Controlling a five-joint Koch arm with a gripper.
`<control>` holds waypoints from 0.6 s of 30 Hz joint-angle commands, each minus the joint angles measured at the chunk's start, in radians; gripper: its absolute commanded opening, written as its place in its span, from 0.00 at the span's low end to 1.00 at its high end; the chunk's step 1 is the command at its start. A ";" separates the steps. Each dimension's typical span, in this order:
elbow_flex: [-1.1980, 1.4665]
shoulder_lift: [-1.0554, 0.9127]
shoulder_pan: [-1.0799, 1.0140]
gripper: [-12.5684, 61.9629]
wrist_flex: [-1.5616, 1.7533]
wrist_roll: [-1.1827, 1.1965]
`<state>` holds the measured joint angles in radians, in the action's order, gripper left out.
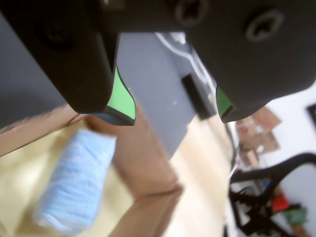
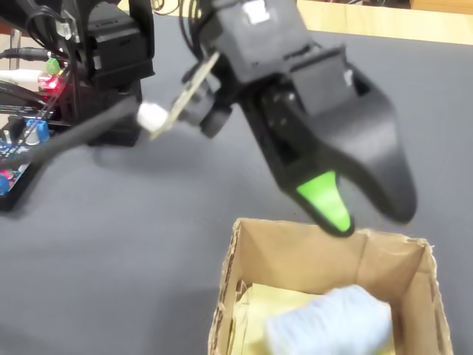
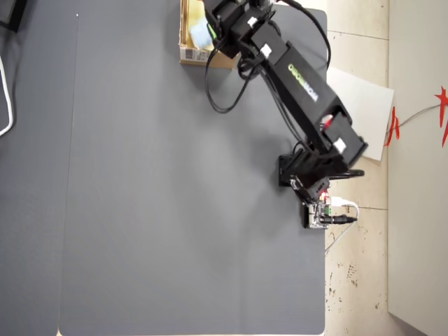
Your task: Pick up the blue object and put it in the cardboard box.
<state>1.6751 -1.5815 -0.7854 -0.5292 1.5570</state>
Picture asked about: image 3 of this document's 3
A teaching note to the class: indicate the small board with red LED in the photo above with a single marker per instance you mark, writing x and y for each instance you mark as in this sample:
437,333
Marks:
323,199

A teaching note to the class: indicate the brown cardboard box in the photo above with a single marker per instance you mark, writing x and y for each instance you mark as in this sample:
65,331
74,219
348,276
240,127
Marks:
190,56

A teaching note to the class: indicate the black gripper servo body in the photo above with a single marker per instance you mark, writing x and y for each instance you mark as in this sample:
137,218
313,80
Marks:
229,12

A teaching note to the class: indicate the white yarn-wrapped cylinder block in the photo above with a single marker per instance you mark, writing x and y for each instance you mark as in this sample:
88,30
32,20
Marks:
200,35

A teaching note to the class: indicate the large grey table mat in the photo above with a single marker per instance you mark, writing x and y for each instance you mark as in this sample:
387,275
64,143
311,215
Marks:
175,192

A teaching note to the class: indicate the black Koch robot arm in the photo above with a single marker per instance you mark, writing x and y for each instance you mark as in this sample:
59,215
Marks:
301,84

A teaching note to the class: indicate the broad black gripper finger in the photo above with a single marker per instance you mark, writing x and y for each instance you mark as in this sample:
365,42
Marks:
213,5

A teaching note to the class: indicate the green terminal block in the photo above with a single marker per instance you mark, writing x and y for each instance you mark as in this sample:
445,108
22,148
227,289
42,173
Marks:
328,210

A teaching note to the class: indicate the black gripper finger green stripe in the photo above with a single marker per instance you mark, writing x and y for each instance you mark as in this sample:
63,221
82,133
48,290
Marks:
212,31

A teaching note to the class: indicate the pale yellow paper sheet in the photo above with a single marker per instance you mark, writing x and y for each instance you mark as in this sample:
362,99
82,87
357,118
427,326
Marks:
195,12

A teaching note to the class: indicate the black table clamp bar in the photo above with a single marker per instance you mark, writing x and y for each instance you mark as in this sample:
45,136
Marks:
350,173

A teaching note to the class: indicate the black flat device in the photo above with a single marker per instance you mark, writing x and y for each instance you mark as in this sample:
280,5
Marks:
12,12

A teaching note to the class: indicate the dark grey table mat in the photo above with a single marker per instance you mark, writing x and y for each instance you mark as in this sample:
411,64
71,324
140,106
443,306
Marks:
35,192

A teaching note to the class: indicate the white paper sheet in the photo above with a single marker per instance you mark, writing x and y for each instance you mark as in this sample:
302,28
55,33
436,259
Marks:
364,115

